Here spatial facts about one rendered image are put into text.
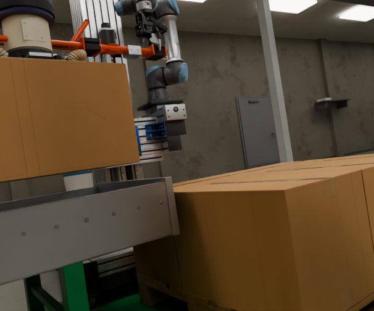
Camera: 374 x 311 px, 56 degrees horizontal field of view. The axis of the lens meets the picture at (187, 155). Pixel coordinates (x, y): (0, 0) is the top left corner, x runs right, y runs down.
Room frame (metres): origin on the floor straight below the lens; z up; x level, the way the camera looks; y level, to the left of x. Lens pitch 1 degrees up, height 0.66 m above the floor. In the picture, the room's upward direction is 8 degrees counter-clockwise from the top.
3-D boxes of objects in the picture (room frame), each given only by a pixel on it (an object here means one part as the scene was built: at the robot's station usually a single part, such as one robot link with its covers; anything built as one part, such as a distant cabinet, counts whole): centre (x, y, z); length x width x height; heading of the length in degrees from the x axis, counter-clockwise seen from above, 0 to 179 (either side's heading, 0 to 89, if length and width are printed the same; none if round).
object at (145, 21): (1.75, 0.11, 1.35); 0.09 x 0.08 x 0.12; 129
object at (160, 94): (2.25, 0.12, 1.09); 0.15 x 0.15 x 0.10
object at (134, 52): (1.67, 0.19, 1.20); 0.07 x 0.07 x 0.04; 38
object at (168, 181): (1.56, 0.28, 0.58); 0.70 x 0.03 x 0.06; 36
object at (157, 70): (2.25, 0.12, 1.20); 0.13 x 0.12 x 0.14; 77
